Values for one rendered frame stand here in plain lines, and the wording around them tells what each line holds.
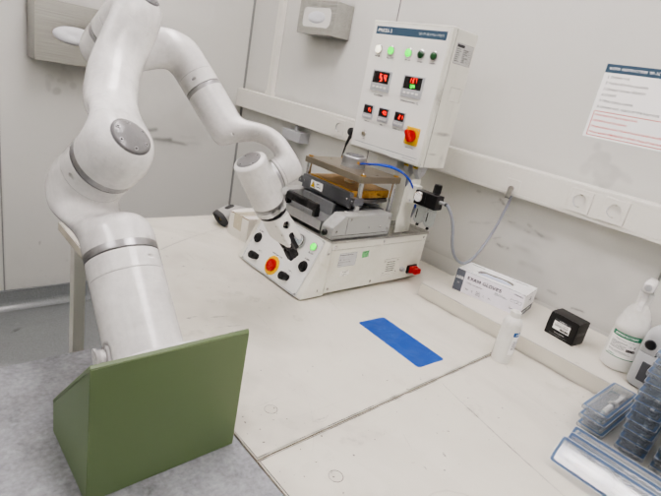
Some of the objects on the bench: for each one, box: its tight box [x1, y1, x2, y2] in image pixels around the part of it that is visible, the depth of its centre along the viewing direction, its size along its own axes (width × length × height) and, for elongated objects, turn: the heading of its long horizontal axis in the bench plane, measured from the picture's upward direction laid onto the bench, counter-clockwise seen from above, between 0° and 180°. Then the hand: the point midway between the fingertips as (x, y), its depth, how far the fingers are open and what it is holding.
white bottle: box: [491, 309, 522, 364], centre depth 128 cm, size 5×5×14 cm
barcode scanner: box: [212, 205, 247, 226], centre depth 193 cm, size 20×8×8 cm, turn 103°
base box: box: [239, 218, 427, 300], centre depth 165 cm, size 54×38×17 cm
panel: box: [241, 220, 327, 297], centre depth 150 cm, size 2×30×19 cm, turn 13°
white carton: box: [451, 262, 538, 314], centre depth 158 cm, size 12×23×7 cm, turn 23°
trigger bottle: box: [600, 278, 659, 373], centre depth 126 cm, size 9×8×25 cm
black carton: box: [544, 308, 590, 346], centre depth 139 cm, size 6×9×7 cm
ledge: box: [418, 276, 638, 394], centre depth 143 cm, size 30×84×4 cm, turn 13°
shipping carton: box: [227, 208, 259, 243], centre depth 184 cm, size 19×13×9 cm
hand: (290, 252), depth 137 cm, fingers closed
